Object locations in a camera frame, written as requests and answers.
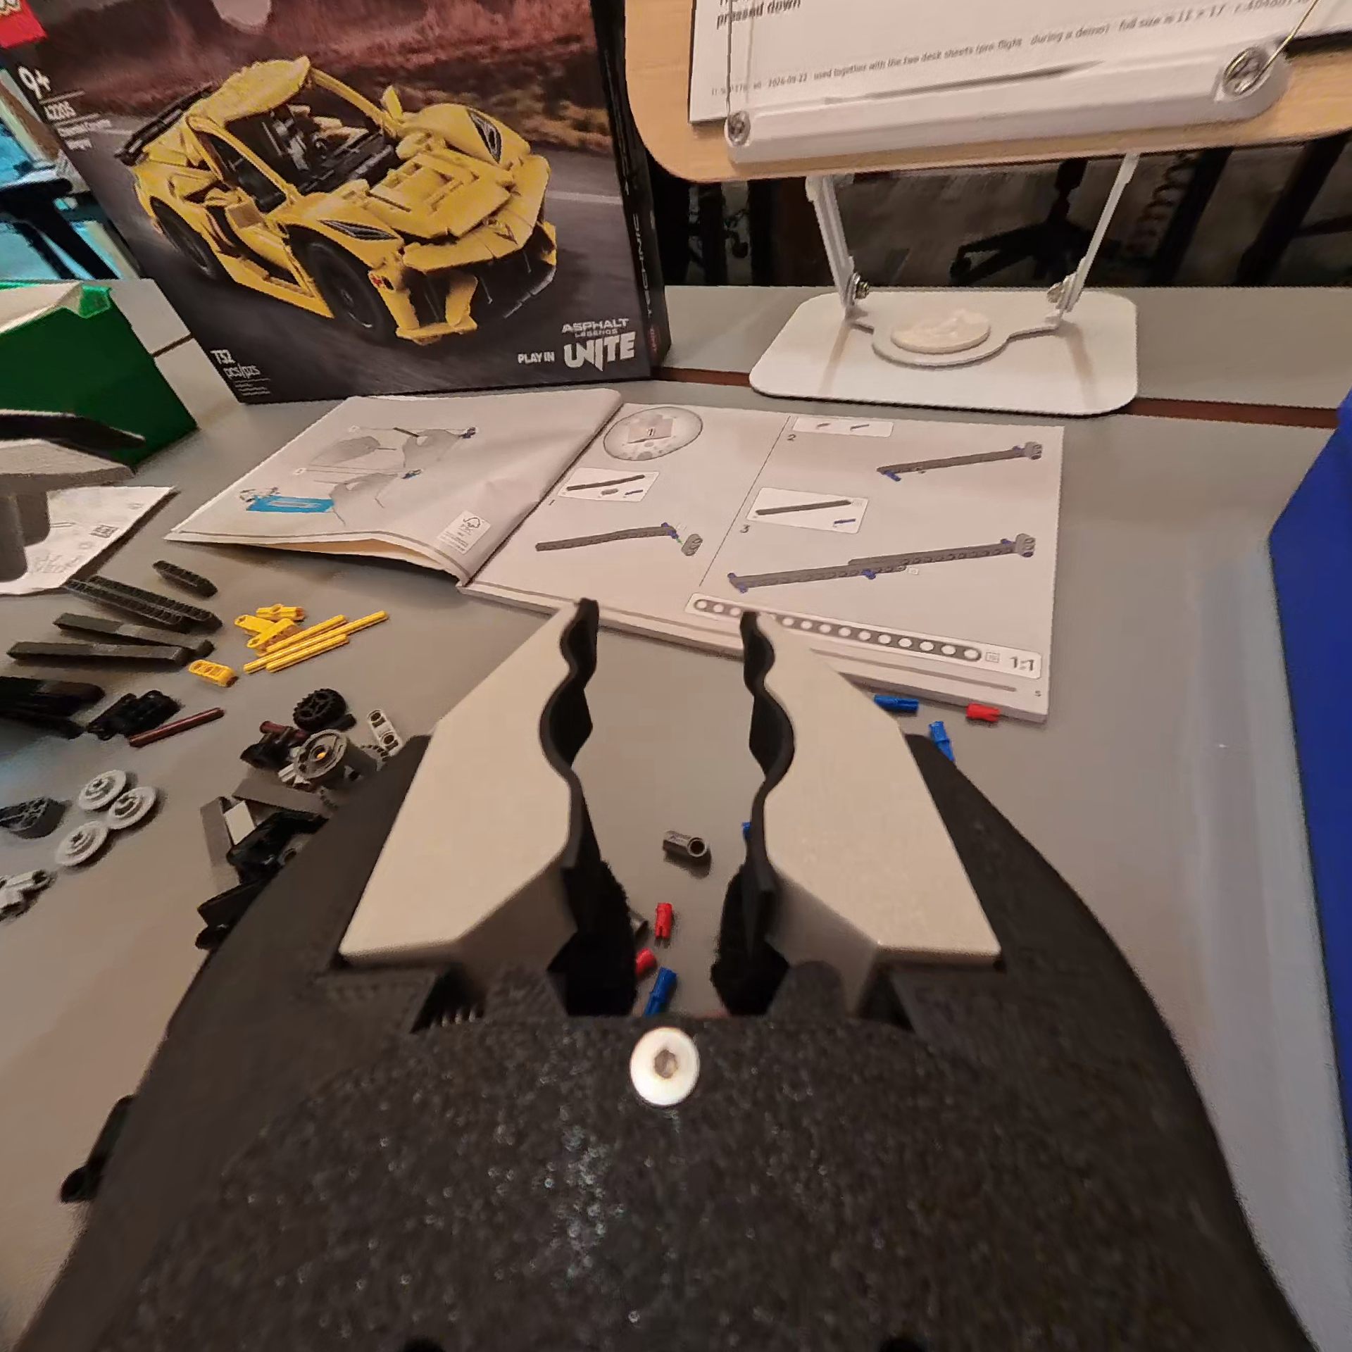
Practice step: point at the black lego set box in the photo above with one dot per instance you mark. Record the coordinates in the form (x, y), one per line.
(423, 210)

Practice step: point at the pile of small lego pins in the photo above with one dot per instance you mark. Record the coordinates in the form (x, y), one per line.
(662, 920)

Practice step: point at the short black lego beam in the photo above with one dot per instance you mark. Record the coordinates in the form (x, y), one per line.
(185, 578)

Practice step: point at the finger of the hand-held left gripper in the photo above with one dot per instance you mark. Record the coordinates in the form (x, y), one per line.
(64, 466)

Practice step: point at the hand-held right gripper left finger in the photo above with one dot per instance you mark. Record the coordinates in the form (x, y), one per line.
(465, 845)

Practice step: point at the dark grey lego piece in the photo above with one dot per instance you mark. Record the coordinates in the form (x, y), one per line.
(31, 818)

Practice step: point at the printed white paper bag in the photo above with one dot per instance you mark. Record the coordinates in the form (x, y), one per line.
(96, 529)

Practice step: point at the lego instruction booklet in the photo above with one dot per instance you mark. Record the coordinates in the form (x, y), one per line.
(634, 496)

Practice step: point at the wide black lego beam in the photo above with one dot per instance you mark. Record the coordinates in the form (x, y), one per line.
(42, 694)
(38, 721)

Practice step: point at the long black lego beam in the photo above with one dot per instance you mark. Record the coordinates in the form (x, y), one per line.
(143, 605)

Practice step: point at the yellow lego connector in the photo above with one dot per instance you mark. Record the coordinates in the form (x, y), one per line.
(279, 615)
(268, 638)
(255, 625)

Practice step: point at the green plastic bin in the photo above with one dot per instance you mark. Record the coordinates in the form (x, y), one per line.
(85, 390)

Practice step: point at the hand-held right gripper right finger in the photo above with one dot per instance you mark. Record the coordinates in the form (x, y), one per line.
(876, 856)

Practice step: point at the long yellow lego axle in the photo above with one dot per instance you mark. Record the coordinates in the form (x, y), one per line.
(326, 642)

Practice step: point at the light grey star lego piece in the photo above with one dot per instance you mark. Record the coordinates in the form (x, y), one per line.
(27, 889)

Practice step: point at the wooden instruction sign board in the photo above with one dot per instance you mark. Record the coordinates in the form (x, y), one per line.
(951, 107)

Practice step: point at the black square lego connector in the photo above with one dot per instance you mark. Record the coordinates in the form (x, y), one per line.
(148, 712)

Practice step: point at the white round lego pulley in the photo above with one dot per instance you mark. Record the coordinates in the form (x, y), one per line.
(81, 842)
(103, 791)
(133, 808)

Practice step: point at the small grey lego piece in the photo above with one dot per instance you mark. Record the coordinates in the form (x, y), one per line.
(686, 845)

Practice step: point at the yellow thin lego liftarm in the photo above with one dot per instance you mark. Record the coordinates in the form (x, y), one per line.
(213, 673)

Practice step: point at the blue plastic bin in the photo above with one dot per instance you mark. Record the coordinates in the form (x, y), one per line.
(1319, 687)

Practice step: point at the pile of mixed lego pieces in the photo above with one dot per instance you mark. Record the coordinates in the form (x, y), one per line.
(317, 755)

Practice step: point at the dark red lego axle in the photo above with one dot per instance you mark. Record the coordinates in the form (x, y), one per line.
(176, 727)

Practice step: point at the black thin lego liftarm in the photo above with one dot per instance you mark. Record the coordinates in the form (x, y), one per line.
(106, 730)

